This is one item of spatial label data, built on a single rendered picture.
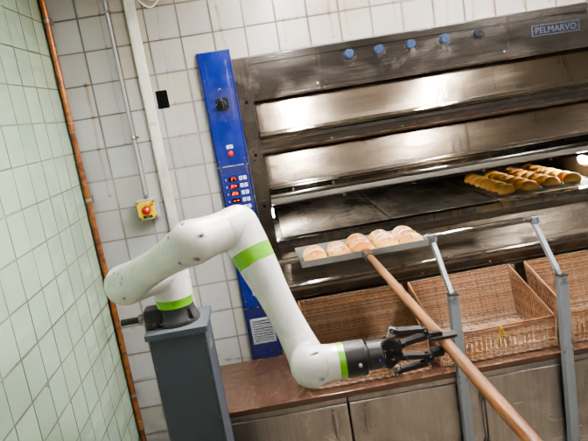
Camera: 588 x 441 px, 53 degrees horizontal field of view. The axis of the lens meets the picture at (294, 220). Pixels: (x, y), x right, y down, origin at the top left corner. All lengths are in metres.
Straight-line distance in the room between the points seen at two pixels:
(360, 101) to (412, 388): 1.39
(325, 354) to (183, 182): 1.69
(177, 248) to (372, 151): 1.68
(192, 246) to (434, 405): 1.65
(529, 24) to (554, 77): 0.29
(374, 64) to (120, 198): 1.42
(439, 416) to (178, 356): 1.35
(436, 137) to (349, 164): 0.46
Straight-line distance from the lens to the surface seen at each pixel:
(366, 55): 3.05
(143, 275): 1.76
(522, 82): 3.26
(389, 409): 2.83
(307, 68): 3.01
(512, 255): 3.36
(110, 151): 3.06
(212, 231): 1.58
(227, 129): 2.95
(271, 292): 1.64
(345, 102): 3.02
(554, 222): 3.42
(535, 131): 3.30
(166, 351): 2.03
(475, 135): 3.19
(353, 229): 3.08
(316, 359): 1.51
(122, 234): 3.11
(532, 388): 3.00
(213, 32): 3.00
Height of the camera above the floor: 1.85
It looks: 11 degrees down
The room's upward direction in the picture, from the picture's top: 9 degrees counter-clockwise
